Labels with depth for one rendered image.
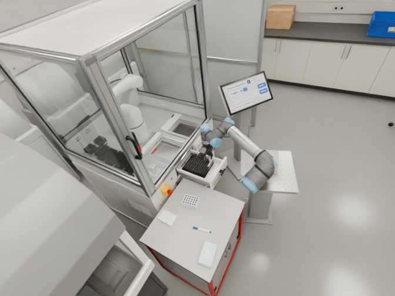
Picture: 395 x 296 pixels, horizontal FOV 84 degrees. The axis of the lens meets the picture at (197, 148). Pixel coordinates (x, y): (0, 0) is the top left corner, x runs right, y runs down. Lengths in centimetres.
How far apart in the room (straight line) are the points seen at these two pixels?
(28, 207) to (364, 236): 271
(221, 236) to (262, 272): 84
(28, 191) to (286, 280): 212
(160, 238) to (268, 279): 113
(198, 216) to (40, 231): 111
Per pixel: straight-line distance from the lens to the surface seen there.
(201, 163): 189
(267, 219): 259
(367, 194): 314
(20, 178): 101
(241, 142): 139
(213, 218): 173
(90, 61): 106
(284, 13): 440
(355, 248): 274
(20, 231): 95
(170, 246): 170
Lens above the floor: 232
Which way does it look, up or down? 46 degrees down
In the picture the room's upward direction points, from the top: 9 degrees counter-clockwise
